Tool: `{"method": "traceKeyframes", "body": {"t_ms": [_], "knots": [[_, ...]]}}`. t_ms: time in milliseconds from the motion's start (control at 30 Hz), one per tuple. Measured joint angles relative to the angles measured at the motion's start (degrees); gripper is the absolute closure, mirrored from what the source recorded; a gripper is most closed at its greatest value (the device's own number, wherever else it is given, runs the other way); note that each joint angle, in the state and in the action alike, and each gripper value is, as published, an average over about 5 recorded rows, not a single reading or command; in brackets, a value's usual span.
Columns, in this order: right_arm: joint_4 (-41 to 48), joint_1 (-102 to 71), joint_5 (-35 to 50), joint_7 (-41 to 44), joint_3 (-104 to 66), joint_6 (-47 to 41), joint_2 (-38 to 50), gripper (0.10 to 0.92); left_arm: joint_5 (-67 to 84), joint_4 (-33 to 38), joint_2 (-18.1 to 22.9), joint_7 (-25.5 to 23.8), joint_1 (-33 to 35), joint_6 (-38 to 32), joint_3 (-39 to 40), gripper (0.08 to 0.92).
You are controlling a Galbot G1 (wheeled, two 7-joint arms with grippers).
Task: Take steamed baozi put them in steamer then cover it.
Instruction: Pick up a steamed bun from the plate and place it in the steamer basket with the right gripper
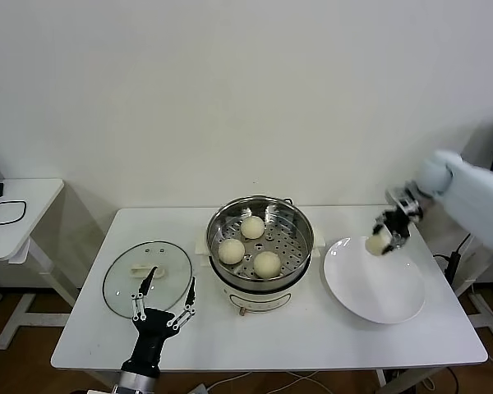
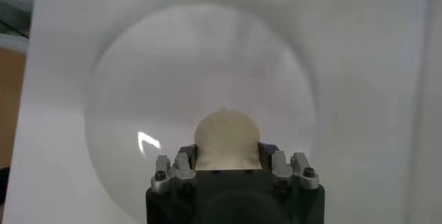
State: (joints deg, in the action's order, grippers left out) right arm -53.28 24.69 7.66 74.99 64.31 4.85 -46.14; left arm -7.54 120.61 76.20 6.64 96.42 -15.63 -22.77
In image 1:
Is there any black looped cable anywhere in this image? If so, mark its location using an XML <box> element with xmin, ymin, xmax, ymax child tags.
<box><xmin>0</xmin><ymin>199</ymin><xmax>29</xmax><ymax>227</ymax></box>

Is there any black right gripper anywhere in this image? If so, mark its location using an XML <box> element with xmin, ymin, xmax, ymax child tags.
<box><xmin>370</xmin><ymin>209</ymin><xmax>414</xmax><ymax>256</ymax></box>

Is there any white round plate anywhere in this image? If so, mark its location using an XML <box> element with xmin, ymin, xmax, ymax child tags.
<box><xmin>323</xmin><ymin>236</ymin><xmax>427</xmax><ymax>326</ymax></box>

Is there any black and white laptop cable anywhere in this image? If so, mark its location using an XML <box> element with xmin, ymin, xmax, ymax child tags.
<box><xmin>455</xmin><ymin>232</ymin><xmax>474</xmax><ymax>256</ymax></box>

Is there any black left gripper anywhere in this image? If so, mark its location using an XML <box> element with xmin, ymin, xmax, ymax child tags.
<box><xmin>120</xmin><ymin>266</ymin><xmax>198</xmax><ymax>375</ymax></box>

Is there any white electric cooker pot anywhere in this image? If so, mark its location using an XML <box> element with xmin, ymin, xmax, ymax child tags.
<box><xmin>193</xmin><ymin>227</ymin><xmax>327</xmax><ymax>318</ymax></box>

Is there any black power box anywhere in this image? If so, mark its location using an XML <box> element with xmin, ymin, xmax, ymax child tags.
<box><xmin>447</xmin><ymin>250</ymin><xmax>462</xmax><ymax>285</ymax></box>

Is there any white side desk with adapter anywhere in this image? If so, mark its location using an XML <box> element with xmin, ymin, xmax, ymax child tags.
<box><xmin>0</xmin><ymin>177</ymin><xmax>81</xmax><ymax>350</ymax></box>

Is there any white steamed baozi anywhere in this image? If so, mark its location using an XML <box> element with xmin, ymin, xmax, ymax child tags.
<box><xmin>252</xmin><ymin>250</ymin><xmax>283</xmax><ymax>281</ymax></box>
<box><xmin>364</xmin><ymin>233</ymin><xmax>392</xmax><ymax>257</ymax></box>
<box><xmin>241</xmin><ymin>216</ymin><xmax>267</xmax><ymax>241</ymax></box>
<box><xmin>218</xmin><ymin>238</ymin><xmax>247</xmax><ymax>265</ymax></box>

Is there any glass lid with white handle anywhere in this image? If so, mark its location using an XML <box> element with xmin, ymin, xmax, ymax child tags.
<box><xmin>102</xmin><ymin>241</ymin><xmax>194</xmax><ymax>319</ymax></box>

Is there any stainless steel steamer basket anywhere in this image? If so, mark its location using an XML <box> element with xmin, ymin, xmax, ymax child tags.
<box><xmin>206</xmin><ymin>195</ymin><xmax>316</xmax><ymax>289</ymax></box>

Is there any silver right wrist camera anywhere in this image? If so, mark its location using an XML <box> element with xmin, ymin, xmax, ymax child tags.
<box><xmin>385</xmin><ymin>185</ymin><xmax>426</xmax><ymax>219</ymax></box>

